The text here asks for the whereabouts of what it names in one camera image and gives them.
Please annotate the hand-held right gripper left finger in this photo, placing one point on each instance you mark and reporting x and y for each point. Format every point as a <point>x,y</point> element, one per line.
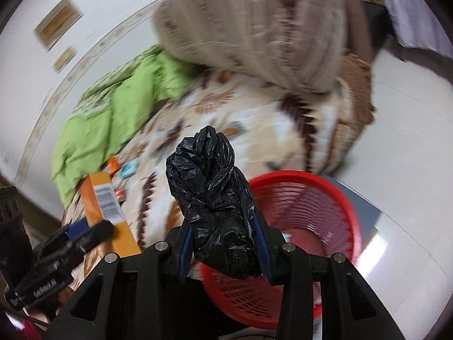
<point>185,251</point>

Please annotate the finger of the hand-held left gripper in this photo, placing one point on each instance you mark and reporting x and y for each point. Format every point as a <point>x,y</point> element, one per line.
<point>77,229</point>
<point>95,234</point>

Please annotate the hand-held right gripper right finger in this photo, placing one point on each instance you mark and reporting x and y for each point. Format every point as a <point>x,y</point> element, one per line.
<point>263,251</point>

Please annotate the orange cardboard box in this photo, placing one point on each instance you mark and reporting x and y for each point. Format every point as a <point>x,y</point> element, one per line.
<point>92,198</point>

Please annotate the black plastic bag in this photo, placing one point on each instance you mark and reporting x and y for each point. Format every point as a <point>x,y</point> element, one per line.
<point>212,202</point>

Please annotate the red plastic mesh basket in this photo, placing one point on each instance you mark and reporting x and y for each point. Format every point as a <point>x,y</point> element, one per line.
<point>311,212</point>

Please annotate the teal small box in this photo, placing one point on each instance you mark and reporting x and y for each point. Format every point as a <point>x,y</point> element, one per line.
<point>128,170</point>

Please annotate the small red wrapper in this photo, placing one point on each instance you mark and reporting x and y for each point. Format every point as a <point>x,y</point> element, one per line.
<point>120,195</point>

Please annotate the dark object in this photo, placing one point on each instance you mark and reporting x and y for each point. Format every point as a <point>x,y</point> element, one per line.
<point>12,226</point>

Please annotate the small orange packet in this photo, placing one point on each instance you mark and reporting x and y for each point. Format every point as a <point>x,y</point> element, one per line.
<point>114,165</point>

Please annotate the green quilt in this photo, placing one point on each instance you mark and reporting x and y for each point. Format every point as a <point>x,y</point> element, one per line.
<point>116,113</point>

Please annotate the leaf print blanket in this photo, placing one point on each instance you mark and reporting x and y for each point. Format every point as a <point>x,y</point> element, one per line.
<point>247,113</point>

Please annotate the brown knitted cloth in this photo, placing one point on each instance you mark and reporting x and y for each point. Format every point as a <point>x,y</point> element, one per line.
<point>357,88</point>

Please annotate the brown striped pillow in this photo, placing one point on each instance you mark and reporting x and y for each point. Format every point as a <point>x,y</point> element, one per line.
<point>247,24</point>

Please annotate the grey cloth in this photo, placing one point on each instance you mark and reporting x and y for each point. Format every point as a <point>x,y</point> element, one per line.
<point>414,10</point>

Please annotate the small wall picture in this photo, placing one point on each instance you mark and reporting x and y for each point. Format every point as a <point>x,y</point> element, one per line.
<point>63,59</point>

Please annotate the light framed wall picture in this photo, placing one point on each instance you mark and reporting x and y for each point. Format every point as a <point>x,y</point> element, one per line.
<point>58,24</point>

